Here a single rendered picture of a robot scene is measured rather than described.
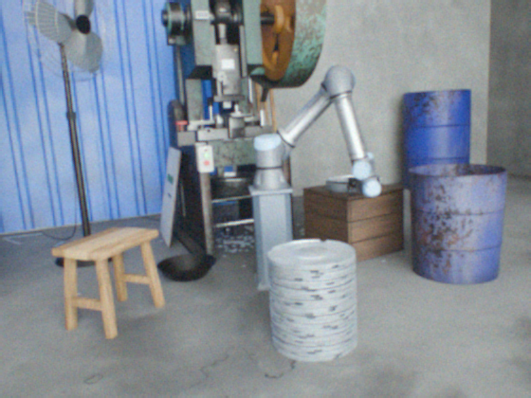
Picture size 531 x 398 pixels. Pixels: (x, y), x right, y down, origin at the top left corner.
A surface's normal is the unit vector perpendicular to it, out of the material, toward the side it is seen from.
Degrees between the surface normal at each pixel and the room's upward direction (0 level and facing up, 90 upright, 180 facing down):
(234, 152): 90
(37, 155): 90
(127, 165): 90
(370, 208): 90
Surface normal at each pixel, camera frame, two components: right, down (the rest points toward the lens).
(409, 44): 0.37, 0.15
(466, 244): -0.15, 0.23
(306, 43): 0.36, 0.61
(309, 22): 0.37, 0.38
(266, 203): 0.09, 0.18
